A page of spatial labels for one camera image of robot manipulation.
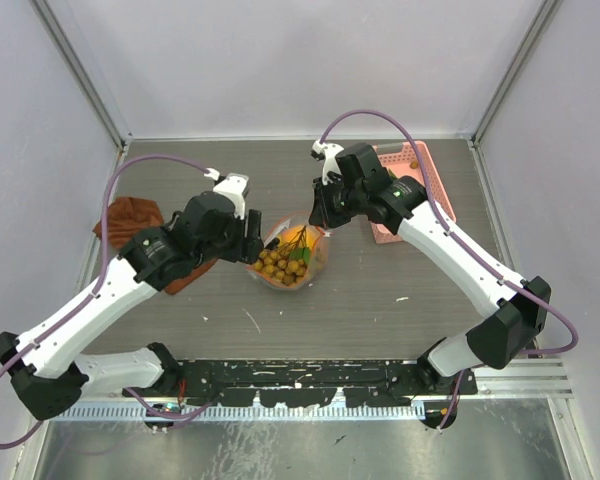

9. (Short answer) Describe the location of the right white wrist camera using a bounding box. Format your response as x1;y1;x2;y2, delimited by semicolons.
311;139;344;185

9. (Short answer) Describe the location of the brown longan bunch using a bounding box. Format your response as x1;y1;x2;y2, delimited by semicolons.
248;227;313;290

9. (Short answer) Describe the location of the pink plastic basket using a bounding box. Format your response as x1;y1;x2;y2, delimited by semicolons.
364;140;457;246

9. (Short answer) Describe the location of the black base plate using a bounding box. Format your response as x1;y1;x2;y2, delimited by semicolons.
136;360;455;408

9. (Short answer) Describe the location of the orange peach toy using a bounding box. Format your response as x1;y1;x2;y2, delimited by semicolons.
276;225;322;251

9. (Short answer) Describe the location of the brown cloth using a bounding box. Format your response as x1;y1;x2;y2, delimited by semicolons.
93;197;218;295

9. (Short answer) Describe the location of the clear orange-zip bag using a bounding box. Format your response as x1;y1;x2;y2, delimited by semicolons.
247;212;330;292

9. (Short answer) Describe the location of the slotted cable duct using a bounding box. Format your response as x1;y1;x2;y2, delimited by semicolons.
53;401;425;422

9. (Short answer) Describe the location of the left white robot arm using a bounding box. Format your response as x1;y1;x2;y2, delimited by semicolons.
0;191;263;421

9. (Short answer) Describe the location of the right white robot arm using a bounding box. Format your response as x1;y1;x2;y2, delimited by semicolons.
309;141;551;394

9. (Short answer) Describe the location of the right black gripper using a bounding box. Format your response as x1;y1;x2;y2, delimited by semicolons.
310;172;366;230

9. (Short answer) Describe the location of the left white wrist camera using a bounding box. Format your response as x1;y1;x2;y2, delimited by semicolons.
204;168;250;220

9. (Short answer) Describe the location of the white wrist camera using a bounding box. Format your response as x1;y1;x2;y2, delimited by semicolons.
311;139;344;185
204;168;250;220

